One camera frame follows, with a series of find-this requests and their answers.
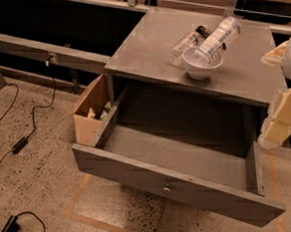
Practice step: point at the dark snack bar wrapper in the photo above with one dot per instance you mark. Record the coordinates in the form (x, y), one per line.
(203, 31)

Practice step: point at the white ceramic bowl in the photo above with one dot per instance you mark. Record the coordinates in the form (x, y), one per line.
(196, 69)

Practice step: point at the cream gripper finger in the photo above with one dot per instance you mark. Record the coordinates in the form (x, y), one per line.
(275, 56)
(277, 126)

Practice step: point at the brass drawer knob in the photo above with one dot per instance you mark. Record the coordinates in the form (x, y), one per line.
(166, 190)

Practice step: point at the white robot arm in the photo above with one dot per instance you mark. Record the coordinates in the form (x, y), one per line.
(286, 63)

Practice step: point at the black plug with cable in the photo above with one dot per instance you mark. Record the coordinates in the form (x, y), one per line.
(11, 224)

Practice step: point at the open grey drawer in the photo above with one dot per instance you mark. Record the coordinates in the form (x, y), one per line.
(223, 175)

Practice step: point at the blue labelled plastic bottle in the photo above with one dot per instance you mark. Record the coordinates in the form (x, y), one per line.
(219, 41)

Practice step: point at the grey metal rail beam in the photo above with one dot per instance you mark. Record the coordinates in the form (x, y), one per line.
(53, 54)

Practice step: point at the open cardboard box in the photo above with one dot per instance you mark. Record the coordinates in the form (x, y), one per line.
(87, 110)

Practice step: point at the black power adapter with cable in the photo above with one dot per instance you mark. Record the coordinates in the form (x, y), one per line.
(24, 139)

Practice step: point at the grey counter cabinet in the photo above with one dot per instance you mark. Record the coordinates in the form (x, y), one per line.
(165, 98)

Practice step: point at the items inside cardboard box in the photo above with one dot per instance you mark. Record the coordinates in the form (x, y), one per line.
(101, 115)

